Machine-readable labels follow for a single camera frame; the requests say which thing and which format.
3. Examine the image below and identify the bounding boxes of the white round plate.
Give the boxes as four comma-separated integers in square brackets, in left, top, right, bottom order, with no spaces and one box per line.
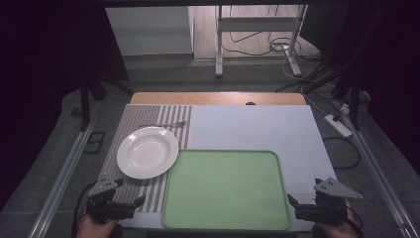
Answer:
[116,126,179,180]

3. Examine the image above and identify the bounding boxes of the green plastic tray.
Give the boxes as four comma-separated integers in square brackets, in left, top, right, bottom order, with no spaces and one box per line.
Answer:
[160,149,292,232]

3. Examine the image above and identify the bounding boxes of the grey striped placemat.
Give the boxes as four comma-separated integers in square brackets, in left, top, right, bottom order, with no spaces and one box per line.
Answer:
[98,104,193,214]

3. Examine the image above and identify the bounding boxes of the aluminium rail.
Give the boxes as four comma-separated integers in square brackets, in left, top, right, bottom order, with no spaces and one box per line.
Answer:
[339,108,420,238]
[27,120,97,238]

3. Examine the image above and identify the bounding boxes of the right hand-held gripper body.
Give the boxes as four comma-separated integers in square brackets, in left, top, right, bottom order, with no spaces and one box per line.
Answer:
[294,177,364,226]

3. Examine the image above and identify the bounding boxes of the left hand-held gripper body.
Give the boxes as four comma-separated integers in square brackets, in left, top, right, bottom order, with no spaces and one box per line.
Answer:
[86,175,137,224]

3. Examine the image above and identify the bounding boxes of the black metal stand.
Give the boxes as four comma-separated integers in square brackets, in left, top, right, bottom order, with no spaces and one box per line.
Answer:
[78,56,135,132]

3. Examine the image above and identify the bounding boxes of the person's left hand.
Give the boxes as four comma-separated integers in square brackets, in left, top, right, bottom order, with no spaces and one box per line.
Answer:
[76,213,119,238]

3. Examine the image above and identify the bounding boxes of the tangled floor cables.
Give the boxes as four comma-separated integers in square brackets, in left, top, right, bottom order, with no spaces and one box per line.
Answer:
[220,4,323,64]

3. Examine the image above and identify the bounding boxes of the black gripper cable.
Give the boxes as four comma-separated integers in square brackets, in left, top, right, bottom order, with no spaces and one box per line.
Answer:
[70,182,97,238]
[345,204,365,237]

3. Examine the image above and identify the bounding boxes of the black looped floor cable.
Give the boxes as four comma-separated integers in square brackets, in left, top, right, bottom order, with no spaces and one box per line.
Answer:
[322,136,363,171]

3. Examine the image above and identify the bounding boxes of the person's right hand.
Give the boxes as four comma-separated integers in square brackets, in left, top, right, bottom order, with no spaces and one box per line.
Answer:
[315,199,363,238]

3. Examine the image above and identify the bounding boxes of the white power strip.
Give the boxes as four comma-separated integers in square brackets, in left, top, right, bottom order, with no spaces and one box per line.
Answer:
[323,113,354,139]

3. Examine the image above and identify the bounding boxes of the white panel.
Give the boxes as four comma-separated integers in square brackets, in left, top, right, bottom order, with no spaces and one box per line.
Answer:
[105,6,195,57]

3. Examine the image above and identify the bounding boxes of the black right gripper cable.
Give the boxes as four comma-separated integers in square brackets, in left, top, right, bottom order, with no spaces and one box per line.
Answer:
[345,204,365,237]

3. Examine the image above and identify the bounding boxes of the pale blue table board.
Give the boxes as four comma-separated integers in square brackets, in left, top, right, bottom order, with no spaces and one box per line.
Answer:
[98,104,338,232]

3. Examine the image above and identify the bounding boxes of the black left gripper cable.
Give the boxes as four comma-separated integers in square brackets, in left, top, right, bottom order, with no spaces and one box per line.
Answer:
[70,182,97,238]

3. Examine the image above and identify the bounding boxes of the metal fork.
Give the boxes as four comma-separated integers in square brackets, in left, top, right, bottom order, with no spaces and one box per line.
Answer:
[138,120,188,130]

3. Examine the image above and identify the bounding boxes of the white metal stand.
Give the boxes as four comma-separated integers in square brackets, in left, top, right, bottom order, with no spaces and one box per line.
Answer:
[214,4,309,78]

